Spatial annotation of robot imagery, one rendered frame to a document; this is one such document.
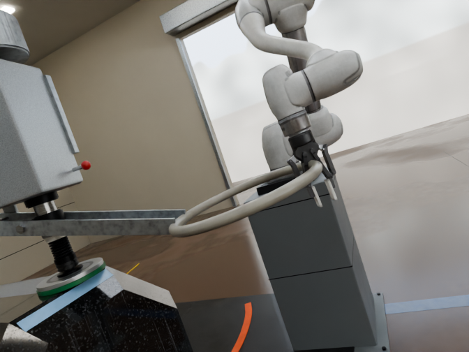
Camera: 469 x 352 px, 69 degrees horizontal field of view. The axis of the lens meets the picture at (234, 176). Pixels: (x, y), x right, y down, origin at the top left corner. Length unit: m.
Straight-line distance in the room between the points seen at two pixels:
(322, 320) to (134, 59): 5.92
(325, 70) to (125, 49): 6.14
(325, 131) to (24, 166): 1.21
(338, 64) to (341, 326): 1.20
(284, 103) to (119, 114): 6.20
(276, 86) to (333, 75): 0.16
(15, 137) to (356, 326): 1.54
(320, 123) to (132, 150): 5.68
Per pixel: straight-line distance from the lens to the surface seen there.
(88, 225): 1.14
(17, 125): 1.18
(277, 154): 1.64
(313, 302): 1.73
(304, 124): 1.03
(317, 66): 1.04
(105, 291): 1.23
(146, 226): 1.06
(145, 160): 6.87
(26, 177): 1.16
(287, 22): 1.50
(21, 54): 1.35
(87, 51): 7.57
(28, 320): 1.15
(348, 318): 1.76
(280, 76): 1.03
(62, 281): 1.21
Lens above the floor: 1.08
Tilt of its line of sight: 5 degrees down
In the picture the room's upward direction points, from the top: 19 degrees counter-clockwise
